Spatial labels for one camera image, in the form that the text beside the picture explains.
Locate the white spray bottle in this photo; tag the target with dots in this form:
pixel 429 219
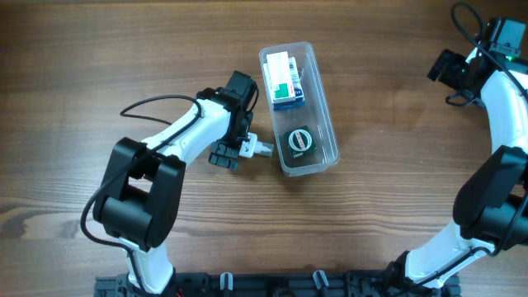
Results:
pixel 252 146

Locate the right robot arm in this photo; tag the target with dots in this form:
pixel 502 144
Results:
pixel 487 217

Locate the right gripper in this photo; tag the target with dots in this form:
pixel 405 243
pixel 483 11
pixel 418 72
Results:
pixel 446 77

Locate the green Zam-Buk tin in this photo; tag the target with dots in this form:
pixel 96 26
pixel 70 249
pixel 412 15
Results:
pixel 300 142

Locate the clear plastic container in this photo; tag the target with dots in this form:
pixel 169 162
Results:
pixel 315 114

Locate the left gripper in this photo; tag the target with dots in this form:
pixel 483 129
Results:
pixel 225 155

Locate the white blue Hansaplast box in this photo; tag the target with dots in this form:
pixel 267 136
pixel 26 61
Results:
pixel 296 81

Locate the white green medicine box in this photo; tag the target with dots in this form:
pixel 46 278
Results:
pixel 281 84

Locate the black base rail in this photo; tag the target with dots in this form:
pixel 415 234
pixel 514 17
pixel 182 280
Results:
pixel 350 283

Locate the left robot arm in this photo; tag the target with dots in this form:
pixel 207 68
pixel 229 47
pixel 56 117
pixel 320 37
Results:
pixel 137 202

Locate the blue yellow VapoDrops box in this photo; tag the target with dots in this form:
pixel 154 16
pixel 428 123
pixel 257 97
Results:
pixel 288 105

